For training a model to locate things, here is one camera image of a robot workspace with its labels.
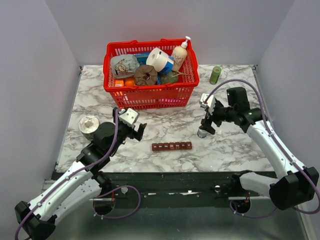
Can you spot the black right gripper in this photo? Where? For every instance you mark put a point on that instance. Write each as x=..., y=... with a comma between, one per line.
x=206, y=125

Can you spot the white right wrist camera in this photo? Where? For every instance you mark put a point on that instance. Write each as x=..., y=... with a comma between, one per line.
x=207, y=101

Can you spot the white toilet paper roll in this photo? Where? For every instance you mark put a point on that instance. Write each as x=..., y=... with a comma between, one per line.
x=157, y=58

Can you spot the green cylindrical can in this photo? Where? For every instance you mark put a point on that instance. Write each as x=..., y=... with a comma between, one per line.
x=215, y=74

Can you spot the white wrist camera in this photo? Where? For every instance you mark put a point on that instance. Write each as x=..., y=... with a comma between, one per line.
x=207, y=101
x=128, y=116

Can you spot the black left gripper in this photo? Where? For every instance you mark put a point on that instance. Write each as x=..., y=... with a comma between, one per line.
x=133, y=134

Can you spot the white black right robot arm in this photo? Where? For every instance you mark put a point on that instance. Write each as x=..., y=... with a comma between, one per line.
x=294, y=183

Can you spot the grey cartoon snack bag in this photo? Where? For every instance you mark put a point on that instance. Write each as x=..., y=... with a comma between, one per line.
x=124, y=66

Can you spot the orange fruit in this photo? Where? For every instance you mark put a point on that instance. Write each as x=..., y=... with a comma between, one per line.
x=129, y=82

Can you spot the white-capped pill bottle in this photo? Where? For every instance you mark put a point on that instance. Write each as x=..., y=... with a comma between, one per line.
x=201, y=133

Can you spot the orange small box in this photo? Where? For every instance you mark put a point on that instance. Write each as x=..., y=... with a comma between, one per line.
x=119, y=83

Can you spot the green round vegetable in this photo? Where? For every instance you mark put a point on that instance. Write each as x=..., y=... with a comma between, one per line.
x=169, y=78

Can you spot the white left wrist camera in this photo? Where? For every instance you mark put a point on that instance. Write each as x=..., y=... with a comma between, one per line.
x=128, y=116

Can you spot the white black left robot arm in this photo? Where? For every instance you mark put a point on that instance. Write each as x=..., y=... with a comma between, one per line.
x=82, y=181

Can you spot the red plastic shopping basket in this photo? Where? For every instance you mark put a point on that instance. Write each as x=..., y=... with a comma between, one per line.
x=155, y=96

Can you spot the red weekly pill organizer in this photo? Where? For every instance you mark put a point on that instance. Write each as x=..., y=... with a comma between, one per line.
x=171, y=146

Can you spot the cream pump lotion bottle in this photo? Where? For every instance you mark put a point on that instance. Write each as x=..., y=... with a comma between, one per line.
x=179, y=54

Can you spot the blue package in basket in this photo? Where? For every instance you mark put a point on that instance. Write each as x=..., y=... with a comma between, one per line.
x=142, y=57

